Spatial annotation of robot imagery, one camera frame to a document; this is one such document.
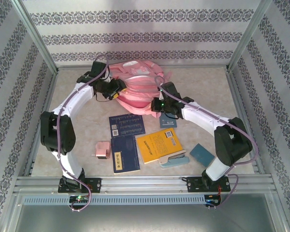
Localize aluminium frame post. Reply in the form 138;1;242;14
226;0;273;73
268;190;290;232
11;0;59;76
0;189;24;232

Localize aluminium mounting rail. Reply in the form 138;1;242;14
13;175;275;194

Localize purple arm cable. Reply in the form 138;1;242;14
154;75;259;209
57;54;112;214

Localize small grey-blue booklet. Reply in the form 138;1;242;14
159;113;178;129

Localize aluminium frame rail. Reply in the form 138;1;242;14
24;72;59;177
57;64;229;72
226;70;266;175

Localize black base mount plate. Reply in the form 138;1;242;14
58;177;102;193
181;176;232;193

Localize small controller circuit board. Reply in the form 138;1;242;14
204;195;222;206
69;195;89;203

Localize dark blue book yellow label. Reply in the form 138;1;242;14
110;135;141;174

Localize dark blue book QR codes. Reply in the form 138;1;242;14
108;114;145;138

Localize pink student backpack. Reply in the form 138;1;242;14
108;60;174;117

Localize grey slotted cable duct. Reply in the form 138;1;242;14
23;194;206;205

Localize yellow paperback book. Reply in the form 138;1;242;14
135;127;187;164

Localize light blue stapler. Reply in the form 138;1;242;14
159;152;190;169

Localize pink pencil sharpener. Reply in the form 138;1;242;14
91;141;111;160

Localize grey metal sheet panel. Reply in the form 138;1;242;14
14;193;287;232

